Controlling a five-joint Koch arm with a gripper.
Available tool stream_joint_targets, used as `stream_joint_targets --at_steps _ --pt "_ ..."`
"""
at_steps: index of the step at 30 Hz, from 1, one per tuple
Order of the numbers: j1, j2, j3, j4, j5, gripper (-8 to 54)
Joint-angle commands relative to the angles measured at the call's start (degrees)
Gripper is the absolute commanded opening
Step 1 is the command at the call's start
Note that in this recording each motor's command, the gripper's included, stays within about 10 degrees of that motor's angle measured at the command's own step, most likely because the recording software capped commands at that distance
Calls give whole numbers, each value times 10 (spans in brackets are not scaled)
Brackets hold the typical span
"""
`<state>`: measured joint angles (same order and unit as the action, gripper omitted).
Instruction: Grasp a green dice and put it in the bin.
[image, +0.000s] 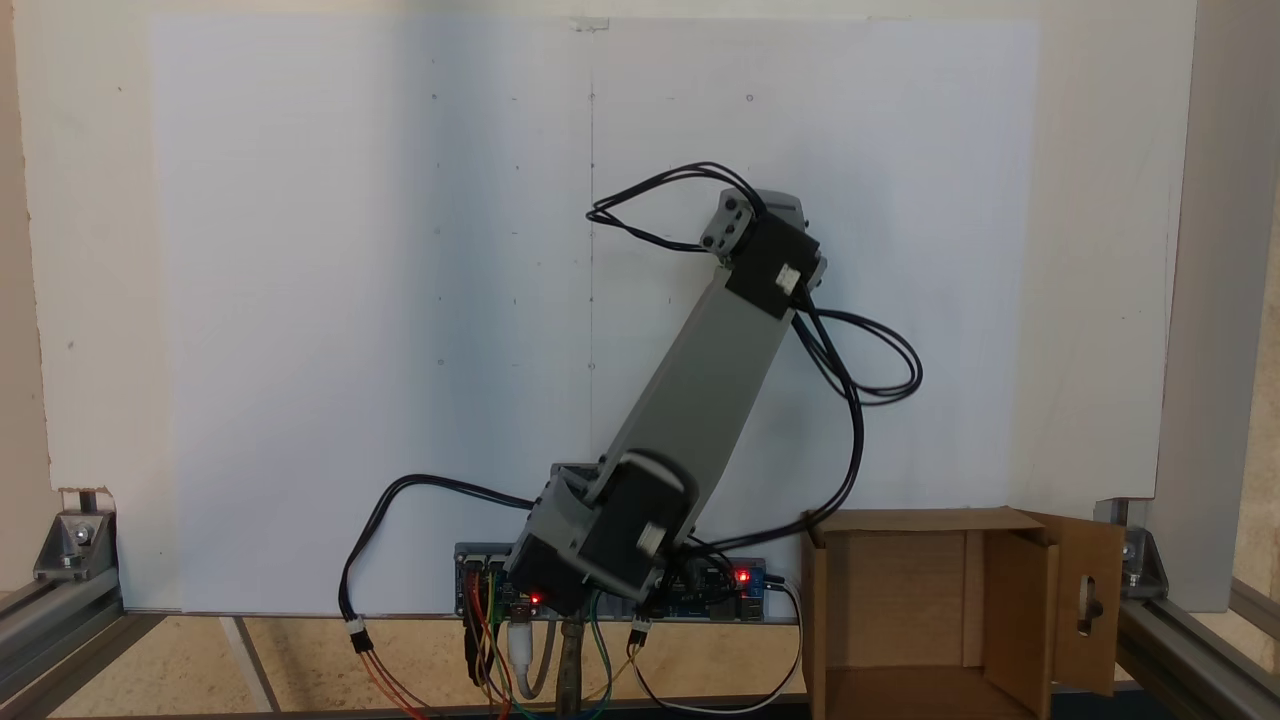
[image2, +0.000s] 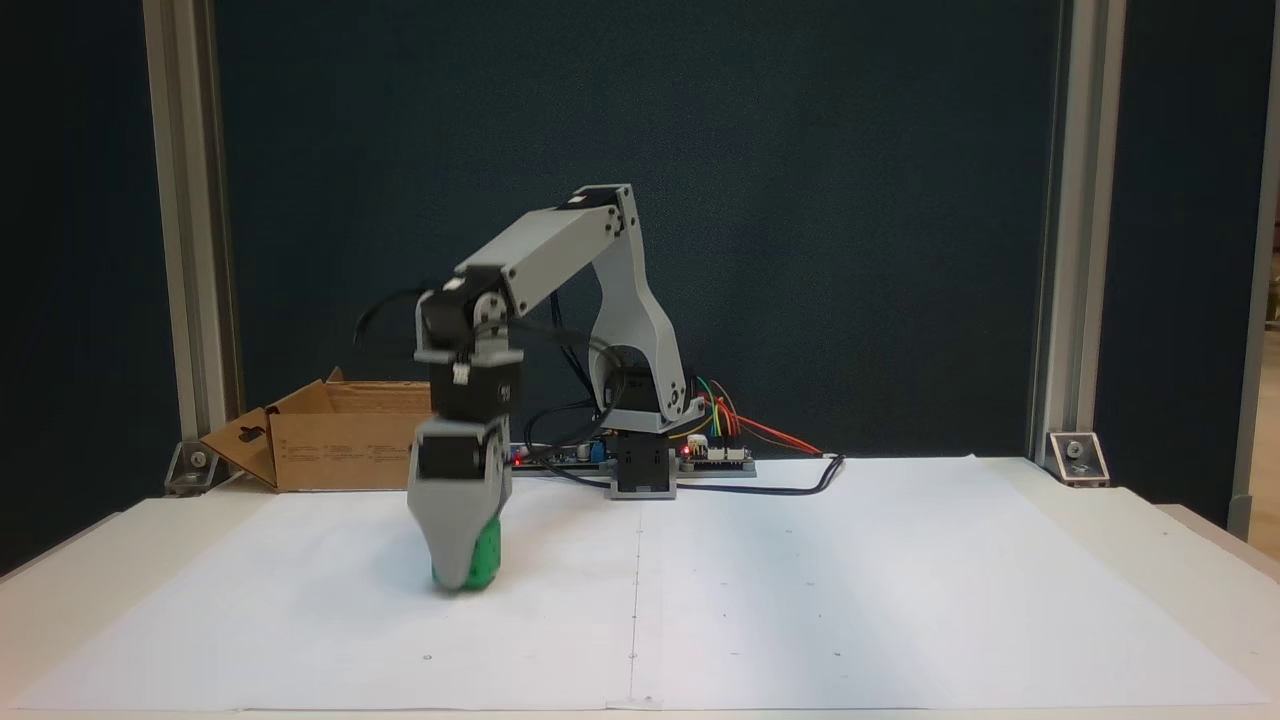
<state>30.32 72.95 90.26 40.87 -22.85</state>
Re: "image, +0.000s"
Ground white paper sheet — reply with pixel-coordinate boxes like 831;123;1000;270
150;15;1039;616

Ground long black motor cable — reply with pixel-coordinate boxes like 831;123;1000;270
680;295;924;576

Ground white base board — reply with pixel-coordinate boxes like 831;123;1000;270
12;0;1198;613

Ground brown cardboard box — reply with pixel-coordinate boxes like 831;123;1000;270
800;507;1126;720

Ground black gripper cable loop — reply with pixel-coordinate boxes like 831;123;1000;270
586;162;769;255

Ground coloured jumper wires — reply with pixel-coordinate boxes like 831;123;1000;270
462;568;613;720

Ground metal corner bracket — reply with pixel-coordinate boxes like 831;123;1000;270
33;510;117;583
1094;498;1169;599

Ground blue circuit board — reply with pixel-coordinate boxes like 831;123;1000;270
455;543;769;623

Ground metal table clamp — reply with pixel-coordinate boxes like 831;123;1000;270
556;618;591;717

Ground black cable with white connector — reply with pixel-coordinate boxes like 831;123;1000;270
339;474;536;653

